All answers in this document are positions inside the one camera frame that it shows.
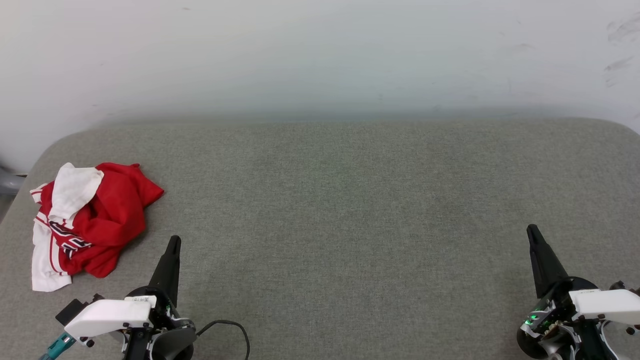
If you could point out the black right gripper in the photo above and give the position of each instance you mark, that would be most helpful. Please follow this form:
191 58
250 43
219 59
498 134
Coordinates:
547 325

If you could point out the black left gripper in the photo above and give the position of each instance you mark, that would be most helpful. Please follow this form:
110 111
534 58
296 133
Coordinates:
162 312

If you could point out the red and white basketball jersey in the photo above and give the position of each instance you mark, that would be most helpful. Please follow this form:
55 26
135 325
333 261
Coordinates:
112 215

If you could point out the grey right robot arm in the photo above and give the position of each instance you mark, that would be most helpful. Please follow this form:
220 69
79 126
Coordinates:
593 342

